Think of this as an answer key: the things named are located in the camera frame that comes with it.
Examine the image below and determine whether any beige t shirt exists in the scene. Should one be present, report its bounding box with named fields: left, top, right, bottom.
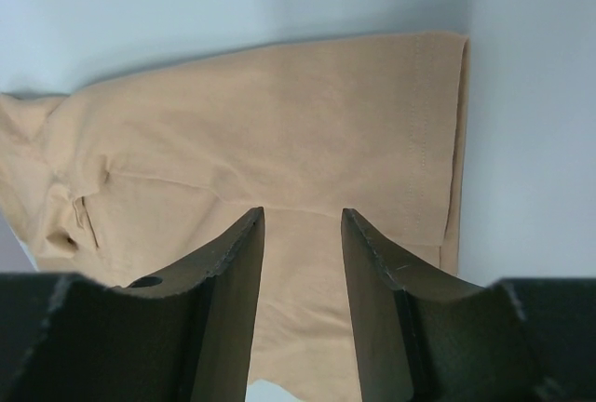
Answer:
left=1, top=32, right=469, bottom=401

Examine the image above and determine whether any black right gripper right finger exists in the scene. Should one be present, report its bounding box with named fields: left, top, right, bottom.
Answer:
left=341, top=209, right=595, bottom=401

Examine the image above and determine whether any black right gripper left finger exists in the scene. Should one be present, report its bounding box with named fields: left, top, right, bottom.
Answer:
left=1, top=208, right=264, bottom=401

